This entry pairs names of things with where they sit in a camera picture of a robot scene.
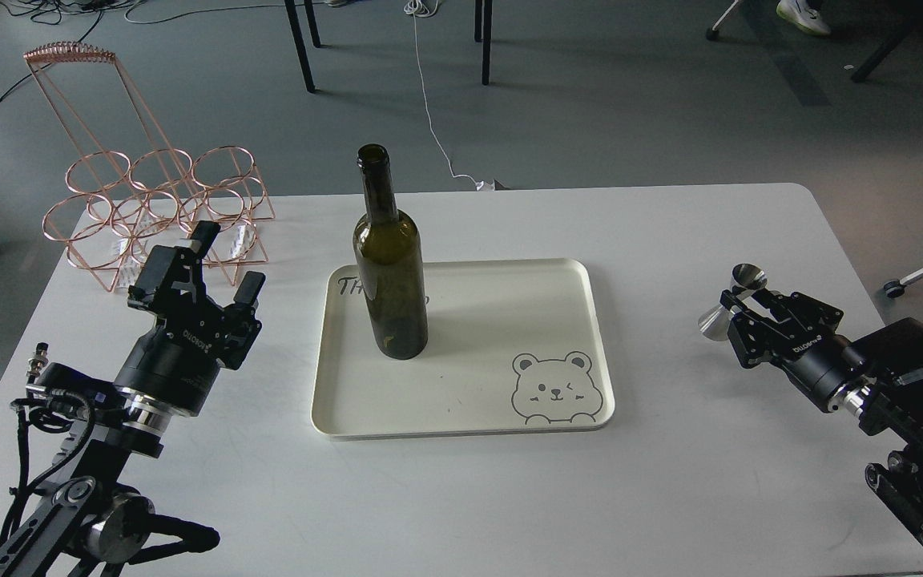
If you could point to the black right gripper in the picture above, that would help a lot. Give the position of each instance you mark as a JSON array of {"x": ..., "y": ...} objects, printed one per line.
[{"x": 801, "y": 341}]

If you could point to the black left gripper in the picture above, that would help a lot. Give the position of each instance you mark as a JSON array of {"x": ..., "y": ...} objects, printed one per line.
[{"x": 178, "y": 361}]

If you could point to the silver steel jigger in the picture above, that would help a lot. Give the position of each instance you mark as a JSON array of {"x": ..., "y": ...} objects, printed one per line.
[{"x": 745, "y": 280}]

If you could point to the dark green wine bottle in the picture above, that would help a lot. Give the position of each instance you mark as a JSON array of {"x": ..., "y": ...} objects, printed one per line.
[{"x": 387, "y": 248}]

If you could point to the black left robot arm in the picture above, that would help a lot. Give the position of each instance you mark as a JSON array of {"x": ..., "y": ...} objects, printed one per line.
[{"x": 76, "y": 433}]

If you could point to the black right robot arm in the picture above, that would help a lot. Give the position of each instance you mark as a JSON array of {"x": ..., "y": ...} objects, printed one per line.
[{"x": 878, "y": 379}]

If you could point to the chair base with caster right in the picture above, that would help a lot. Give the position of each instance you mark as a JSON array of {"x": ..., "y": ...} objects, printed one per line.
[{"x": 895, "y": 288}]

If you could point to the cream tray with bear print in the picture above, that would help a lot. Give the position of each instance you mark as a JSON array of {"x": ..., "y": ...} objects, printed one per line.
[{"x": 514, "y": 347}]

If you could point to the black stand leg top right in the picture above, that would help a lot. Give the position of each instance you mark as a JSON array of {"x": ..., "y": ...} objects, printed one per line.
[{"x": 891, "y": 42}]

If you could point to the white sneaker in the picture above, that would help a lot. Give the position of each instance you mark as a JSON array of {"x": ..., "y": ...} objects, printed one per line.
[{"x": 804, "y": 18}]

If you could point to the white chair leg top right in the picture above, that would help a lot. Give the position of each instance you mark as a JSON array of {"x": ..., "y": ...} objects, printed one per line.
[{"x": 713, "y": 31}]

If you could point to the copper wire wine rack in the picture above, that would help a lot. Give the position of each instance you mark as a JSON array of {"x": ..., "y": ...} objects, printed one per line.
[{"x": 121, "y": 204}]

